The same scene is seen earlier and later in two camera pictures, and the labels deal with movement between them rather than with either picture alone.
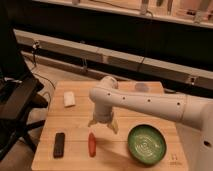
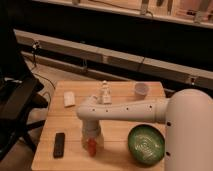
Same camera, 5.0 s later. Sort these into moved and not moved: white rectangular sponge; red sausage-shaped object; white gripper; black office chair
Moved: white gripper
Not moved: white rectangular sponge; black office chair; red sausage-shaped object
